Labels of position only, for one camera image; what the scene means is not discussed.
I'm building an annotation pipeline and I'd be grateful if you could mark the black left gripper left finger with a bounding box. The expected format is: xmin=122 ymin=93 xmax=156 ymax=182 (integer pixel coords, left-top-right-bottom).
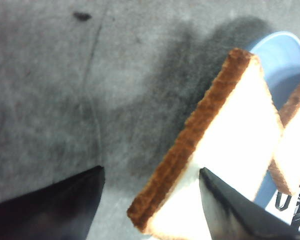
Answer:
xmin=0 ymin=165 xmax=105 ymax=240

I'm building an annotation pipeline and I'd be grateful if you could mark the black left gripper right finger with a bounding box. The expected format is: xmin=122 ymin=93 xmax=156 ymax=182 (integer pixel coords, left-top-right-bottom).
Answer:
xmin=199 ymin=167 xmax=300 ymax=240

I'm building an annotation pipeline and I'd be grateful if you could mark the white bread slice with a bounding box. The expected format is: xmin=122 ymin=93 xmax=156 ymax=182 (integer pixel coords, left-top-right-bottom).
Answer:
xmin=127 ymin=48 xmax=283 ymax=240
xmin=269 ymin=83 xmax=300 ymax=195

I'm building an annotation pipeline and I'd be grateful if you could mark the blue round plate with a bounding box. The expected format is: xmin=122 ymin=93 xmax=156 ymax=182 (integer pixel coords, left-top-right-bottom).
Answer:
xmin=247 ymin=30 xmax=300 ymax=211

